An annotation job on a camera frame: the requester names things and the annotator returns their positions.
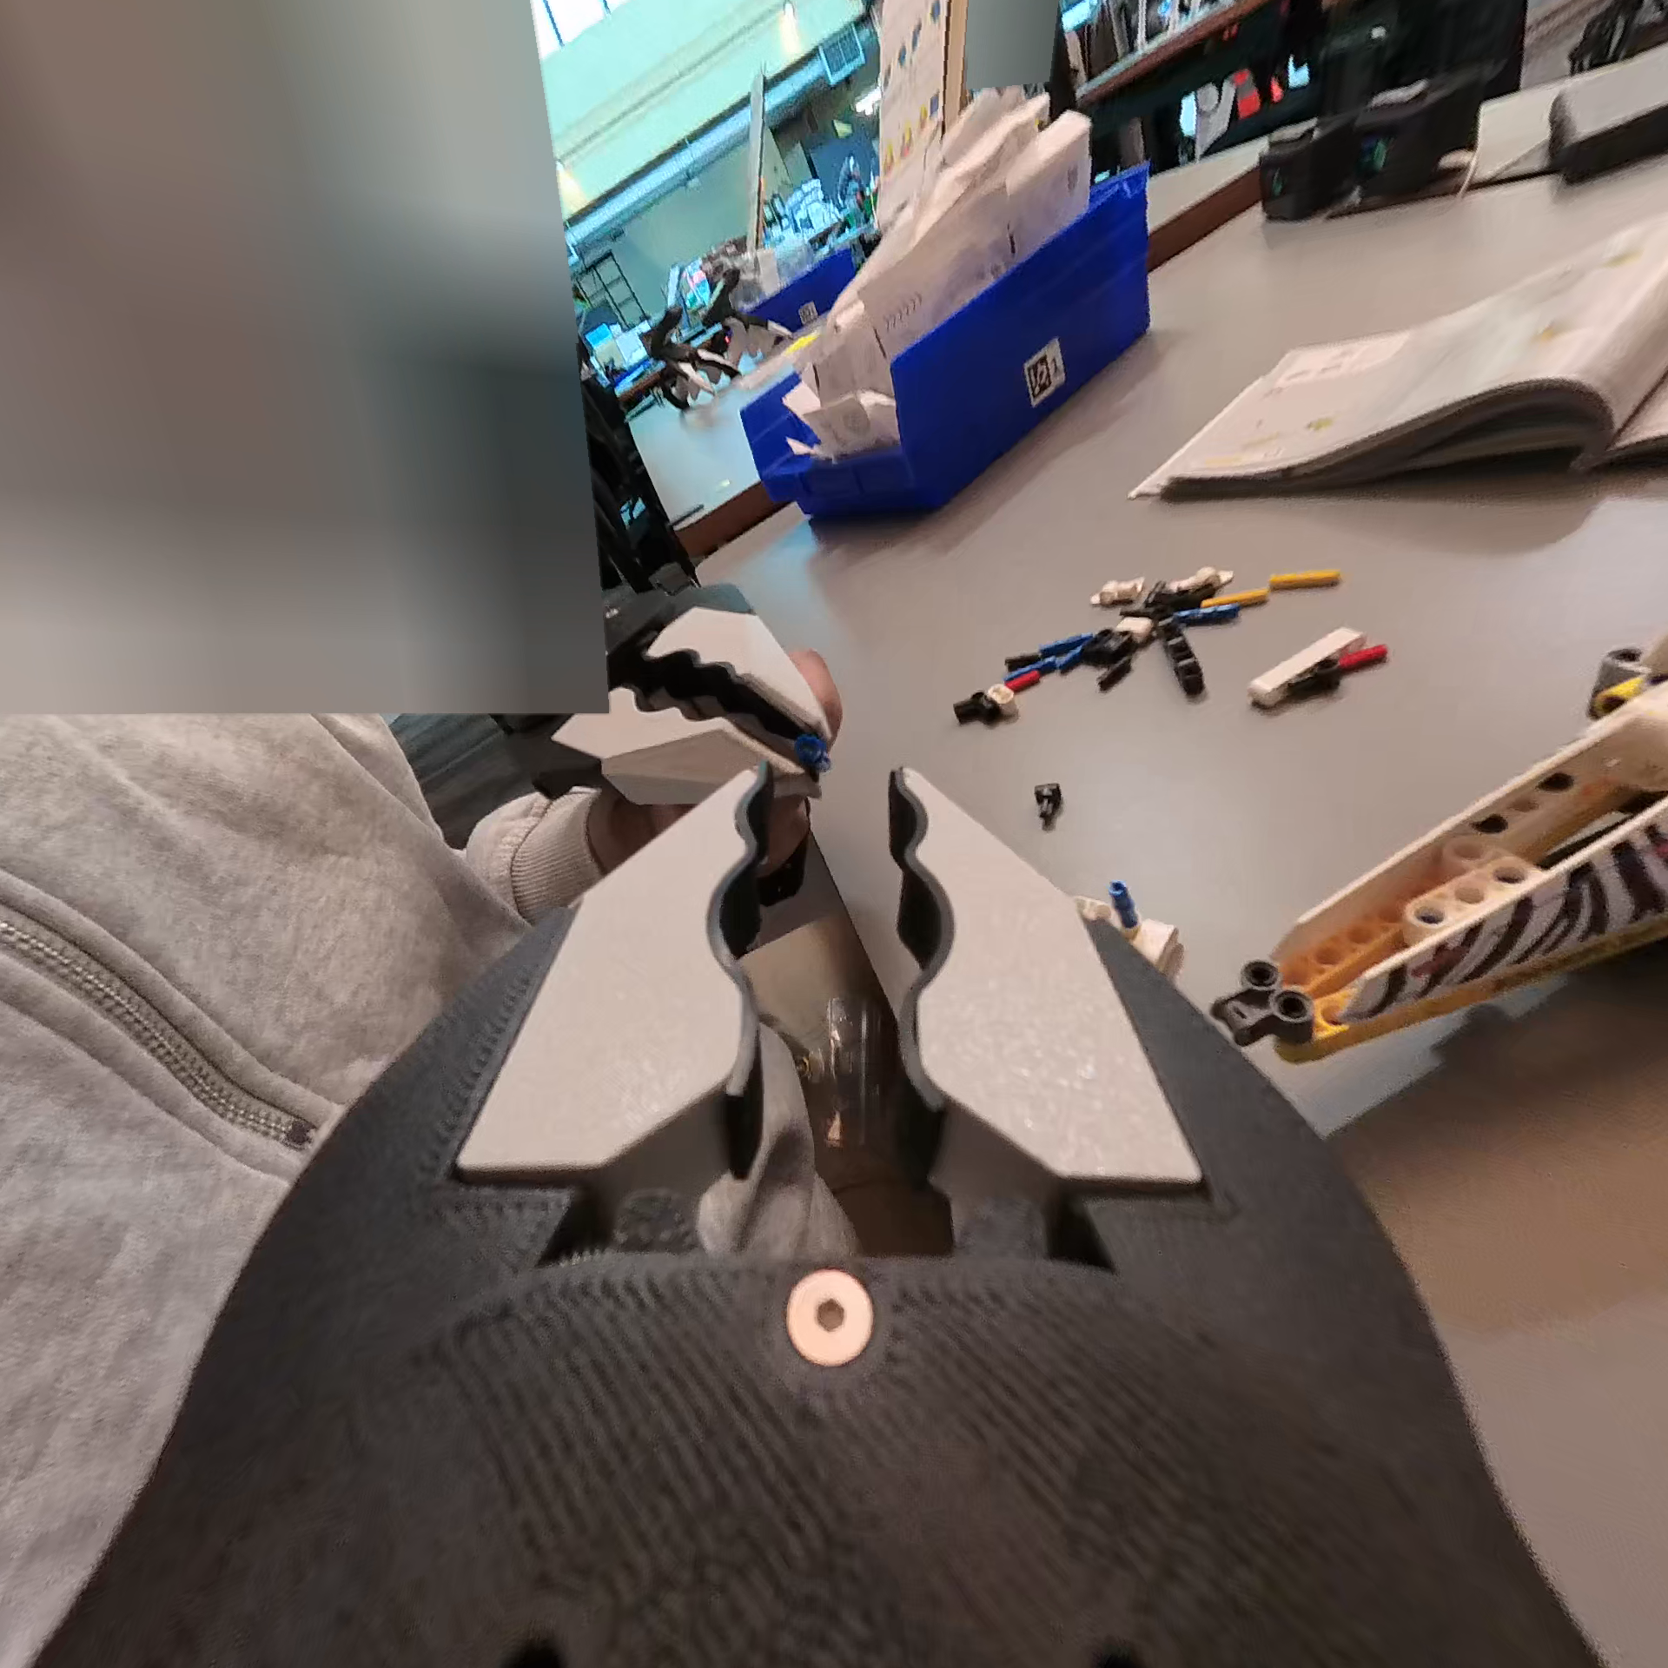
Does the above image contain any person's left hand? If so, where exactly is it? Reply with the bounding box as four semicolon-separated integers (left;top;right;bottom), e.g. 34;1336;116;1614
586;649;846;913

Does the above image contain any dark grey case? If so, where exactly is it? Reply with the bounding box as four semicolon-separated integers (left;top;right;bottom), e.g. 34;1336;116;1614
1549;55;1668;184

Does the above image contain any blue plastic bin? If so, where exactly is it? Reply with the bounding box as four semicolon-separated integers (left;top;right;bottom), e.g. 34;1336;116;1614
741;163;1154;518

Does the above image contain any yellow white striped lego model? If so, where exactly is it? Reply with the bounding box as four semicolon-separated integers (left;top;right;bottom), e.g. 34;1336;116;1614
1212;631;1668;1064

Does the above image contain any black white tool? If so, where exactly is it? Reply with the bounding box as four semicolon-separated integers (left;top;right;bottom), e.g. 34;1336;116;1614
636;302;801;409

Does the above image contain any white lego beam red pin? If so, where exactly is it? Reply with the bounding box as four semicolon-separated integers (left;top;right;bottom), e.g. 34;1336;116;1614
1250;627;1391;709

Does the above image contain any black chair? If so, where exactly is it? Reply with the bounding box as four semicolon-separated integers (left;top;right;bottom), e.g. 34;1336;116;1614
580;341;701;592

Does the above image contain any pile of loose lego pieces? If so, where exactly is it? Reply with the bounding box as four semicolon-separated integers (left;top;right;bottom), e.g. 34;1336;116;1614
956;566;1345;727

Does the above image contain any open instruction booklet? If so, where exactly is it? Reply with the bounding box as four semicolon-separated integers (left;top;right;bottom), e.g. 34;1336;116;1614
1132;214;1668;500

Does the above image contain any small white yellow lego assembly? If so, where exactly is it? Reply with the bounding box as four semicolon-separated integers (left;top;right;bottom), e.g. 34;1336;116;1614
1075;881;1186;979

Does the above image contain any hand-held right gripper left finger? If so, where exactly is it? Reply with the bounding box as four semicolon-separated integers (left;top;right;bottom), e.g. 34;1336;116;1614
453;764;773;1219

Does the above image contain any person's left forearm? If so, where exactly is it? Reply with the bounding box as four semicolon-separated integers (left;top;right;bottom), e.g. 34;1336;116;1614
457;784;604;929

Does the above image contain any small blue bin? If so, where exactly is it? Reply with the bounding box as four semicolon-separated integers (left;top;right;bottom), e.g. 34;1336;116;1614
745;248;864;333

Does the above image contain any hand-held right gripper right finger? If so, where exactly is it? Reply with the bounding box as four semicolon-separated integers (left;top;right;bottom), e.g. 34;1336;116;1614
886;766;1204;1219

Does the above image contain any white board with coloured dots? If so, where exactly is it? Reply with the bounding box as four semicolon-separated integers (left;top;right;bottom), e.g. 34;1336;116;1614
876;0;974;226

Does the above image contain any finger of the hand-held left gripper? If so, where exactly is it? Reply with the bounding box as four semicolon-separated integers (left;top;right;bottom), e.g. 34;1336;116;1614
551;709;827;806
632;609;836;750

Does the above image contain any stack of white paper bags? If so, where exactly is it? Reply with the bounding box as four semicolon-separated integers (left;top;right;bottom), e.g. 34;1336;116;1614
783;89;1097;459

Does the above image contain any black electronic device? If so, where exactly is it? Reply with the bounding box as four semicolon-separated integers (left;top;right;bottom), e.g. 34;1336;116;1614
1355;67;1490;210
1257;115;1363;220

